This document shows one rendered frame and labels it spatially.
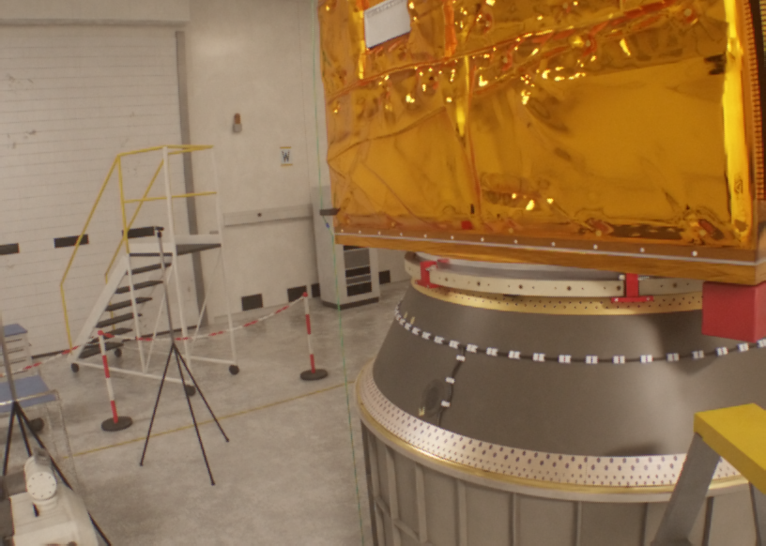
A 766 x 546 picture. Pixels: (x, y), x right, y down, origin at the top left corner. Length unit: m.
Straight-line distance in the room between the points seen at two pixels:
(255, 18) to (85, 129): 3.35
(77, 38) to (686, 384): 8.64
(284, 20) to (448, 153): 8.46
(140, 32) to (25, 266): 3.80
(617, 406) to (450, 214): 0.86
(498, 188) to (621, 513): 1.06
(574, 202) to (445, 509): 1.08
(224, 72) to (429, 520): 8.39
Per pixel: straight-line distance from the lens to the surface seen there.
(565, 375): 1.78
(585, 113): 1.64
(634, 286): 1.75
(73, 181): 8.84
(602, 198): 1.61
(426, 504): 2.10
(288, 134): 9.96
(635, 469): 1.75
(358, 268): 9.59
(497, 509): 1.89
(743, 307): 1.55
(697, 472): 1.37
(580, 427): 1.76
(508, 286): 1.84
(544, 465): 1.76
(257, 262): 9.68
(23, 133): 8.86
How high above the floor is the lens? 2.05
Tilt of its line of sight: 7 degrees down
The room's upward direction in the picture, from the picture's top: 4 degrees counter-clockwise
